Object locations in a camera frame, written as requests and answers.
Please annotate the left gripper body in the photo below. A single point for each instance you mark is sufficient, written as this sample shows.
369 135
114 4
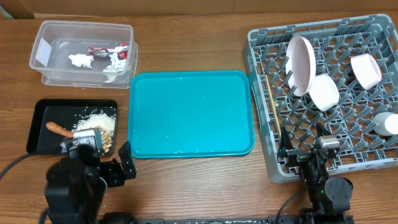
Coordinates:
109 172

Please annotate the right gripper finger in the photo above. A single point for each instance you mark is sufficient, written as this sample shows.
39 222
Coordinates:
321 130
284 142

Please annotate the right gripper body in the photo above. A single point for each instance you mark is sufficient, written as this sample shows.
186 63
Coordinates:
300 155

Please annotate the rice and food scraps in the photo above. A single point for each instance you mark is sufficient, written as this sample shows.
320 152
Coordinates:
102 118

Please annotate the cream bowl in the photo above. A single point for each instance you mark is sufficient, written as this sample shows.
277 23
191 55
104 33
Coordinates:
324 92

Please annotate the orange carrot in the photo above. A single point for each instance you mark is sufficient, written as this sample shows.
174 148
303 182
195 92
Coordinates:
55 128

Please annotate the wooden chopstick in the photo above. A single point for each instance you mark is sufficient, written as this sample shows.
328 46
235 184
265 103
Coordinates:
273 105

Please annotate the white cup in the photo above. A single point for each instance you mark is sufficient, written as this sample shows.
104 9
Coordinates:
387 123

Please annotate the large pink plate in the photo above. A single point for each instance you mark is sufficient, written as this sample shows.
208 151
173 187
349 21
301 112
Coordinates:
301 62

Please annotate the small pink bowl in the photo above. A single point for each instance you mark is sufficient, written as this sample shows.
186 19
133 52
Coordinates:
366 70

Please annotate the white napkin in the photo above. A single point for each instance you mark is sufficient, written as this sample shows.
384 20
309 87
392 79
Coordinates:
81 60

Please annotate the red foil wrapper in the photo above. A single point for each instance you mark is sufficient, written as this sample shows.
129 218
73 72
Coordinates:
120 50

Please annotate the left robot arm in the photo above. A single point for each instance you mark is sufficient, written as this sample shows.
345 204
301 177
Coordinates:
77 184

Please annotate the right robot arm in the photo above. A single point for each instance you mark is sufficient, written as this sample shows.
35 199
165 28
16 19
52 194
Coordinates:
329 196

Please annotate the grey dishwasher rack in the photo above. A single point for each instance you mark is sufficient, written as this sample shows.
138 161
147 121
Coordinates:
334 42

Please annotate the black tray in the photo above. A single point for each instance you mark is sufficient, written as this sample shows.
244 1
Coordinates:
61 112

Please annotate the teal serving tray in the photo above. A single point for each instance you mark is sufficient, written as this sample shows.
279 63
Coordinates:
190 114

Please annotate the clear plastic bin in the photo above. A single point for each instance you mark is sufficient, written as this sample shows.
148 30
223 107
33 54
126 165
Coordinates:
57 40

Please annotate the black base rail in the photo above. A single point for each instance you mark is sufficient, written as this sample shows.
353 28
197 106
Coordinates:
283 219

